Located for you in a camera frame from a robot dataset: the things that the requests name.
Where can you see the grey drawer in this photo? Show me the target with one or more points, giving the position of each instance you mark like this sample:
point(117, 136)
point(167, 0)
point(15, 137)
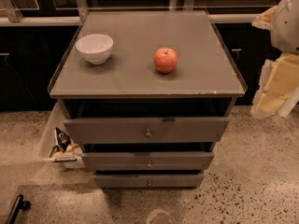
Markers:
point(146, 130)
point(148, 181)
point(132, 161)

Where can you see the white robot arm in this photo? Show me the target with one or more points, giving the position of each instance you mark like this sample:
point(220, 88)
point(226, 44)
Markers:
point(284, 34)

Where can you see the grey top drawer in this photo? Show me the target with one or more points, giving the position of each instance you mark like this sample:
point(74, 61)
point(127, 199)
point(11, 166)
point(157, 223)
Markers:
point(146, 130)

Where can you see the grey drawer cabinet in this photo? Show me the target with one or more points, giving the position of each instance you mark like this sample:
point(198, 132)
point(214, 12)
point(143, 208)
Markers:
point(205, 82)

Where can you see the grey bottom drawer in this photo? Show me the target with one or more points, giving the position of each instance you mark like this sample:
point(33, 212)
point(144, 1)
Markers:
point(148, 181)

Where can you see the red apple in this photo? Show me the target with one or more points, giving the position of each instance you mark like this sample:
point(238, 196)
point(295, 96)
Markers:
point(165, 60)

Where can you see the white ceramic bowl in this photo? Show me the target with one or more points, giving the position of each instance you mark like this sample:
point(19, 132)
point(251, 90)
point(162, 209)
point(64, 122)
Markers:
point(95, 49)

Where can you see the clear plastic storage bin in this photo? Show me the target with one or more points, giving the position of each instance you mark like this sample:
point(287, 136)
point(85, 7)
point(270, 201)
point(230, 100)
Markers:
point(48, 150)

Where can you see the dark snack bag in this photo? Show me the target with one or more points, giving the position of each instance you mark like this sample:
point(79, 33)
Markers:
point(62, 139)

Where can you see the dark background cabinets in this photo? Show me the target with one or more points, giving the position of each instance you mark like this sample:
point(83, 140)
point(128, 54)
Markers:
point(30, 53)

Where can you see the metal railing frame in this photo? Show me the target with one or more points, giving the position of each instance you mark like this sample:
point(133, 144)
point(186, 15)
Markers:
point(50, 11)

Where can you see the black handle object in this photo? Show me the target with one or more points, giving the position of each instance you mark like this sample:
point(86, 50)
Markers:
point(19, 204)

